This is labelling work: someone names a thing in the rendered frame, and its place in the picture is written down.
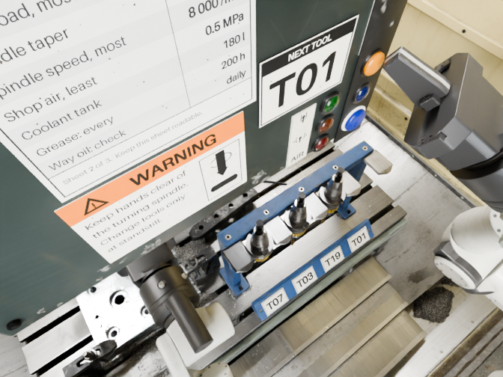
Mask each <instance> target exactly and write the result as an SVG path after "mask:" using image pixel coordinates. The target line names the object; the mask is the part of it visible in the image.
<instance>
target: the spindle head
mask: <svg viewBox="0 0 503 377"><path fill-rule="evenodd" d="M373 4H374V0H255V10H256V101H254V102H252V103H250V104H248V105H247V106H245V107H243V108H241V109H239V110H237V111H235V112H234V113H232V114H229V115H228V116H226V117H223V118H222V119H221V120H218V121H216V122H215V123H212V124H210V125H209V126H207V127H205V128H203V129H201V130H199V131H197V132H196V133H194V134H192V135H190V136H188V137H186V138H184V139H183V140H181V141H178V142H177V143H175V144H172V145H171V146H170V147H167V148H165V149H164V150H161V151H159V152H158V153H156V154H154V155H152V156H150V157H148V158H146V159H145V160H143V161H141V162H139V163H137V164H135V165H133V166H132V167H130V168H127V169H126V170H124V171H121V172H120V173H119V174H116V175H114V176H113V177H110V178H108V179H107V180H105V181H103V182H101V183H99V184H97V185H95V186H94V187H92V188H90V189H88V190H86V191H84V192H82V193H81V194H78V195H76V196H75V197H72V198H70V199H69V200H67V201H65V202H63V203H62V202H61V201H60V200H59V199H58V198H57V197H56V196H54V194H53V193H51V191H50V190H48V188H47V187H45V185H44V184H42V182H41V181H39V179H38V178H36V176H35V175H33V173H32V172H30V170H29V169H27V167H26V166H24V164H23V163H21V161H20V160H18V158H17V157H15V155H14V154H12V152H11V151H9V149H8V148H6V146H5V145H3V143H2V142H0V334H4V335H7V336H13V335H15V334H17V333H18V332H20V331H21V330H23V329H25V328H27V327H28V326H30V325H31V324H33V323H35V322H36V321H37V320H39V319H41V318H43V317H44V316H46V315H47V314H49V313H51V312H52V311H54V310H56V309H57V308H59V307H60V306H62V305H64V304H66V303H67V302H69V301H70V300H72V299H74V298H75V297H76V296H78V295H80V294H82V293H83V292H85V291H86V290H88V289H90V288H91V287H93V286H95V285H96V284H98V283H99V282H101V281H103V280H105V279H106V278H108V277H109V276H111V275H113V274H114V273H115V272H118V271H119V270H121V269H122V268H124V267H125V266H128V265H129V264H130V263H132V262H134V261H135V260H137V259H138V258H140V257H142V256H144V255H145V254H147V253H148V252H150V251H152V250H153V249H154V248H157V247H158V246H160V245H161V244H163V243H164V242H167V241H168V240H169V239H171V238H173V237H174V236H176V235H177V234H179V233H181V232H183V231H184V230H186V229H187V228H189V227H191V226H192V225H193V224H196V223H197V222H199V221H200V220H202V219H203V218H206V217H207V216H208V215H210V214H212V213H213V212H215V211H216V210H218V209H220V208H222V207H223V206H225V205H226V204H228V203H230V202H231V201H232V200H235V199H236V198H238V197H239V196H241V195H242V194H245V193H246V192H247V191H249V190H251V189H252V188H254V187H255V186H257V185H259V184H261V183H262V182H264V181H265V180H267V179H269V178H270V177H272V176H274V175H275V174H277V173H278V172H280V171H282V170H284V169H285V168H286V162H287V150H288V144H289V137H290V125H291V118H292V116H294V115H295V114H297V113H299V112H301V111H302V110H304V109H306V108H307V107H309V106H311V105H313V104H315V103H316V104H317V106H316V110H315V114H314V121H313V125H312V129H311V136H310V140H309V144H308V151H307V155H308V154H309V153H311V152H313V151H312V150H311V146H312V144H313V143H314V141H315V140H316V139H317V138H318V137H319V136H321V135H318V134H317V133H316V132H315V129H316V126H317V124H318V123H319V121H320V120H321V119H322V118H323V117H325V116H326V115H327V114H321V113H320V105H321V103H322V102H323V101H324V99H325V98H326V97H327V96H328V95H329V94H330V93H332V92H335V91H339V92H340V93H341V101H340V103H339V104H338V106H337V107H336V109H335V110H333V111H332V112H331V113H329V114H334V116H335V122H334V124H333V126H332V127H331V128H330V129H329V130H328V131H327V132H325V133H329V134H330V141H331V140H332V139H333V138H335V133H336V131H337V128H338V124H339V120H340V118H341V113H342V111H343V107H344V103H345V100H346V98H347V93H348V90H349V87H350V82H351V80H352V77H353V73H354V69H355V67H356V62H357V59H358V56H359V51H360V48H361V45H362V41H363V38H364V35H365V31H366V28H367V25H368V20H369V17H370V14H371V10H372V7H373ZM356 14H359V18H358V21H357V24H356V29H355V32H354V35H353V41H352V43H351V47H350V52H349V55H348V58H347V63H346V66H345V70H344V74H343V78H342V81H341V83H340V84H338V85H336V86H334V87H333V88H330V89H328V90H327V91H325V92H323V93H321V94H320V95H318V96H316V97H315V98H313V99H310V100H309V101H307V102H305V103H303V104H301V105H300V106H298V107H296V108H295V109H293V110H291V111H289V112H288V113H286V114H283V115H282V116H280V117H278V118H276V119H275V120H273V121H271V122H270V123H268V124H266V125H264V126H262V127H261V128H259V127H258V63H259V62H260V61H262V60H264V59H267V58H269V57H271V56H273V55H275V54H277V53H279V52H281V51H283V50H285V49H287V48H289V47H291V46H293V45H295V44H297V43H299V42H301V41H303V40H305V39H307V38H309V37H312V36H314V35H315V34H318V33H320V32H321V31H324V30H326V29H327V28H330V27H332V26H333V25H336V24H338V23H339V22H342V21H344V20H345V19H348V18H350V17H351V16H354V15H356ZM241 111H243V115H244V130H245V146H246V176H247V181H246V182H245V183H243V184H242V185H240V186H238V187H236V188H235V189H233V190H232V191H230V192H228V193H227V194H225V195H223V196H221V197H220V198H218V199H217V200H215V201H213V202H212V203H210V204H208V205H207V206H205V207H204V208H202V209H200V210H198V211H197V212H195V213H193V214H192V215H190V216H189V217H187V218H185V219H183V220H182V221H180V222H178V223H177V224H175V225H174V226H172V227H170V228H168V229H167V230H165V231H164V232H162V233H160V234H159V235H157V236H155V237H153V238H152V239H150V240H149V241H147V242H145V243H144V244H143V245H140V246H139V247H137V248H136V249H134V250H132V251H130V252H129V253H128V254H125V255H124V256H122V257H121V258H119V259H118V260H115V261H114V262H113V263H109V262H108V261H107V260H106V259H105V258H104V257H103V256H102V255H101V254H99V253H98V252H97V251H96V250H95V249H94V248H93V247H92V246H91V245H89V244H88V243H87V242H86V241H85V240H84V239H83V238H82V237H81V236H80V235H79V234H78V233H77V232H76V231H75V230H74V229H73V228H71V227H70V226H69V225H68V224H67V223H66V222H65V221H64V220H63V219H61V218H60V217H59V216H58V215H57V214H56V213H55V212H54V211H55V210H57V209H59V208H61V207H63V206H64V205H66V204H68V203H70V202H72V201H74V200H76V199H77V198H79V197H81V196H83V195H85V194H87V193H88V192H90V191H93V190H94V189H97V188H99V187H100V186H102V185H104V184H106V183H108V182H110V181H112V180H113V179H115V178H117V177H119V176H121V175H123V174H125V173H126V172H128V171H131V170H132V169H134V168H136V167H138V166H139V165H142V164H144V163H145V162H147V161H149V160H151V159H153V158H155V157H157V156H158V155H160V154H162V153H164V152H166V151H168V150H170V149H171V148H173V147H176V146H177V145H179V144H181V143H183V142H184V141H187V140H189V139H190V138H193V137H194V136H196V135H198V134H200V133H202V132H204V131H205V130H207V129H209V128H211V127H213V126H215V125H216V124H218V123H221V122H222V121H224V120H227V119H228V118H229V117H232V116H234V115H235V114H238V113H240V112H241Z"/></svg>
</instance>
